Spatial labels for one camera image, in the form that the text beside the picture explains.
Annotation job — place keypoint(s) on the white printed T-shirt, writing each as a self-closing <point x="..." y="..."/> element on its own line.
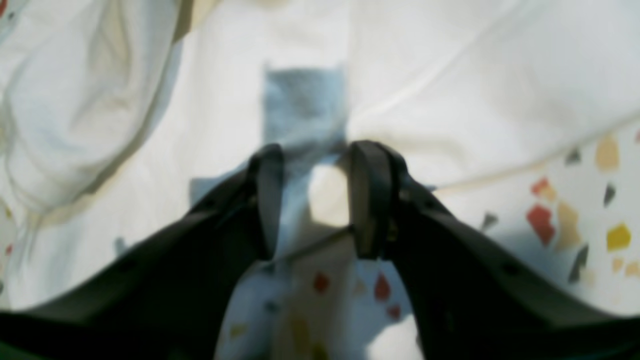
<point x="117" y="115"/>

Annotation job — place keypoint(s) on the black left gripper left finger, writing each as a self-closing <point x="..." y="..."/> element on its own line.
<point x="165" y="298"/>

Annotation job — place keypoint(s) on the terrazzo patterned tablecloth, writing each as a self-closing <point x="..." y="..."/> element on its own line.
<point x="572" y="217"/>

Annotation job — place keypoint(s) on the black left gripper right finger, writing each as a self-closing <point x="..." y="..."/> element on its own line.
<point x="471" y="299"/>

